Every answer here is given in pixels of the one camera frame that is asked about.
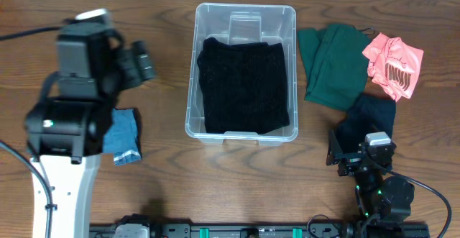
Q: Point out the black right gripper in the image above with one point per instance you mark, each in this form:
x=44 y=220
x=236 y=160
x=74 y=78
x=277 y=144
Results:
x=351 y=160

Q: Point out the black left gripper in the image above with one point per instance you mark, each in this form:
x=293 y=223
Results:
x=134 y=67

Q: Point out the dark navy garment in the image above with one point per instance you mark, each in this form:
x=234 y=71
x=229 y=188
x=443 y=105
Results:
x=368 y=114

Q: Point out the light blue denim garment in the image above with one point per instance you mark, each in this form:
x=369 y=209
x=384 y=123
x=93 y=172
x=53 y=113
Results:
x=122 y=138

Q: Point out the dark green garment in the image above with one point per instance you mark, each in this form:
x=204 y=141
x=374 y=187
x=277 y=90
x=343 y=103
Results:
x=335 y=67

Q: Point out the pink printed t-shirt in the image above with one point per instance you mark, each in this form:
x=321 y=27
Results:
x=393 y=65

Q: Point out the black sparkly knit garment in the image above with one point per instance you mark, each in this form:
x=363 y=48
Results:
x=244 y=87

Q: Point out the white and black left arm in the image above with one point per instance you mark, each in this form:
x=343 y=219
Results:
x=66 y=127

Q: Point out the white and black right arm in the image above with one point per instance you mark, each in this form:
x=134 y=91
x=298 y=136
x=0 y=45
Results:
x=389 y=199

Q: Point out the clear plastic storage bin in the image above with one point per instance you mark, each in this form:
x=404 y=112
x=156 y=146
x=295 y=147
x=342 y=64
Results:
x=241 y=24

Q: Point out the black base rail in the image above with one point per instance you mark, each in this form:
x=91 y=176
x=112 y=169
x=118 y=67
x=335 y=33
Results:
x=141 y=226

